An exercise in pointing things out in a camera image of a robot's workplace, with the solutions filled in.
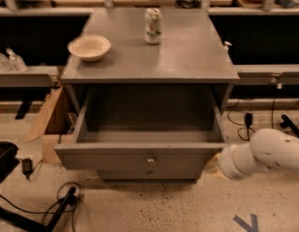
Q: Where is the white paper bowl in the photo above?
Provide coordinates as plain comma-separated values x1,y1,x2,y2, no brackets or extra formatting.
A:
68,35,111,62

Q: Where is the grey top drawer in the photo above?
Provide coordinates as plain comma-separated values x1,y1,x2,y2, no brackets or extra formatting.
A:
55,93,225,171

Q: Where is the white pump dispenser bottle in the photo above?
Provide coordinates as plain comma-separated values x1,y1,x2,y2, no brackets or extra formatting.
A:
224,42,232,52

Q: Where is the black stand base left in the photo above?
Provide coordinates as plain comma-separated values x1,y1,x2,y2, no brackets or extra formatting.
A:
0,141,79,232

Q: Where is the black floor cable left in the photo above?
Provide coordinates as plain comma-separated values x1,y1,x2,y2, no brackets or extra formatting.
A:
0,181,83,232

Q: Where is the brown cardboard box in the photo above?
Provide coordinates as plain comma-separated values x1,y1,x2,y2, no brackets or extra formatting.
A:
24,87,73,163

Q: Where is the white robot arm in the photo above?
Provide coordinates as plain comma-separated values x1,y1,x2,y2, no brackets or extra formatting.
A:
218,129,299,179

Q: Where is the black power adapter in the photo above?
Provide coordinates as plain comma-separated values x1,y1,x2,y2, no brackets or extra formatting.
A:
22,159,33,179
245,113,253,127

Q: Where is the clear plastic bottle right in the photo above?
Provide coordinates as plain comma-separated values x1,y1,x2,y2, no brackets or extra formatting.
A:
6,47,28,73

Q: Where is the blue tape floor marker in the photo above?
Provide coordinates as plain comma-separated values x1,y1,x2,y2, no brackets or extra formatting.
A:
232,213,259,232

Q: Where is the white green soda can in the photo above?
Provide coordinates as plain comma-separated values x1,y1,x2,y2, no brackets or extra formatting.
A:
144,8,162,44

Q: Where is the clear plastic bottle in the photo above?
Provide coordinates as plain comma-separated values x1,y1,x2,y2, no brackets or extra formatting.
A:
0,52,12,72
6,47,28,73

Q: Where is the black stand leg right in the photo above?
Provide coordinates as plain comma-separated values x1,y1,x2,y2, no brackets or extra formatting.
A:
280,114,299,138

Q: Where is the grey drawer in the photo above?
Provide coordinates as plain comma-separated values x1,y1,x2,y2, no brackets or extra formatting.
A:
98,170,201,181
55,93,225,171

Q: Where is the black power adapter left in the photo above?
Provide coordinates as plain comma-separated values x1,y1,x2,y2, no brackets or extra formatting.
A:
22,159,33,179

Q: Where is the grey wooden cabinet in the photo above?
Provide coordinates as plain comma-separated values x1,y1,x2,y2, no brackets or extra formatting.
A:
60,7,241,183

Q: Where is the clear plastic bottle left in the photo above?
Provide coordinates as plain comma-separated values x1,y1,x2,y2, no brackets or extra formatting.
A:
0,52,12,72

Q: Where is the black power adapter right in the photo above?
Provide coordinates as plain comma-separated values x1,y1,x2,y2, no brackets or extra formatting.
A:
245,113,253,127

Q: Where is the grey lower drawer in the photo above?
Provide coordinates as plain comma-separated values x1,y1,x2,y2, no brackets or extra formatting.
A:
98,170,201,181

